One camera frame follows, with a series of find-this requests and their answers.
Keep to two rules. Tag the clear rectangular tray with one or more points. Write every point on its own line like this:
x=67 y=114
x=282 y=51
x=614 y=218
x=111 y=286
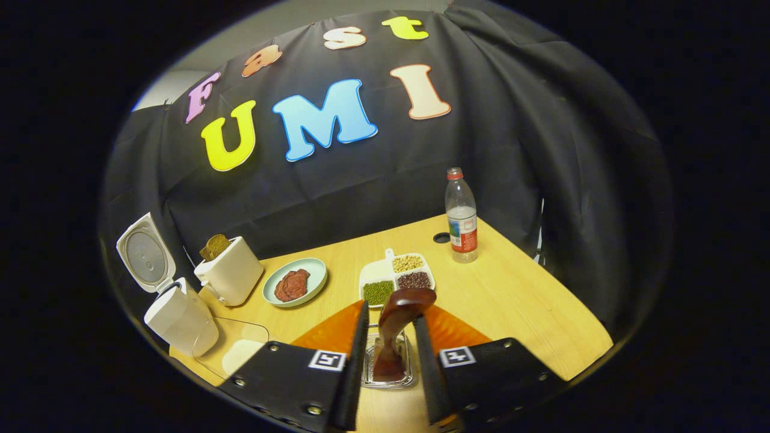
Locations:
x=240 y=355

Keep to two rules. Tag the pale green plate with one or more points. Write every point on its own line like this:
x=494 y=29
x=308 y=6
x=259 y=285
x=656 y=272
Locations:
x=316 y=270

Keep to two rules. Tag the white divided grain dish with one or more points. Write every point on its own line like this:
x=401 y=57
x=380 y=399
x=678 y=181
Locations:
x=376 y=270

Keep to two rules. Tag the brown wooden spoon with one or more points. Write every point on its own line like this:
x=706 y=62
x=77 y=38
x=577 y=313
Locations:
x=400 y=307

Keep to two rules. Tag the dark red bean heap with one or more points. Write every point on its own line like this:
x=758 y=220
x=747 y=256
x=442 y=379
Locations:
x=414 y=280

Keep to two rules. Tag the white toaster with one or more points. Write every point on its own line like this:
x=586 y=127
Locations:
x=237 y=276

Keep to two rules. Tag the red meat piece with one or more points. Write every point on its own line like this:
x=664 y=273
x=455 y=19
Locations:
x=284 y=290
x=301 y=279

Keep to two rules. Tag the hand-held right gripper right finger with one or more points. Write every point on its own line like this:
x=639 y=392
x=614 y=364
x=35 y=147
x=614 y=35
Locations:
x=430 y=379

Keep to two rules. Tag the green mung bean heap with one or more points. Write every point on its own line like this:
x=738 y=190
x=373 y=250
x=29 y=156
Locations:
x=378 y=293

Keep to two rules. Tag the clear plastic water bottle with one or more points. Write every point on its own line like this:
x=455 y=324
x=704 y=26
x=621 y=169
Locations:
x=462 y=228

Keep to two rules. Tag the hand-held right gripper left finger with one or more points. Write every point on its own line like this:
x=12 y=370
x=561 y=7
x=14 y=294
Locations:
x=355 y=373

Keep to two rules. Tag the brown toast slice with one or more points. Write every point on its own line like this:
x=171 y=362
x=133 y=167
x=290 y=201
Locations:
x=215 y=246

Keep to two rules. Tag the white rice cooker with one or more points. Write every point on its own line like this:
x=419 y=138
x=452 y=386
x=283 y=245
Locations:
x=180 y=325

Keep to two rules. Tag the yellow soybean heap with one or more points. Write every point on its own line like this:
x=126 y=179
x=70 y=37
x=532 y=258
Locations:
x=408 y=263

